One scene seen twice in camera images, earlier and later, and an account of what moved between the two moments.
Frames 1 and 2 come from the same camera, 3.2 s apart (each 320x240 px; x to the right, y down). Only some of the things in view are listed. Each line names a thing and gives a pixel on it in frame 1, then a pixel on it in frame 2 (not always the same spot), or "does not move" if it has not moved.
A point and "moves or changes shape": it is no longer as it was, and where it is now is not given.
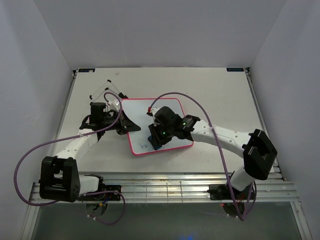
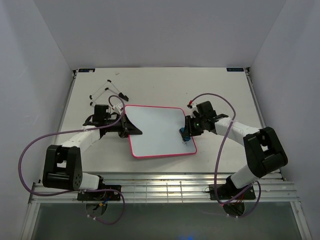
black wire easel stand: [121, 95] does not move
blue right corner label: [235, 69] does not move
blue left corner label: [86, 70] does not move
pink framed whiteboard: [136, 111] moves or changes shape
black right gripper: [156, 138] -> [189, 129]
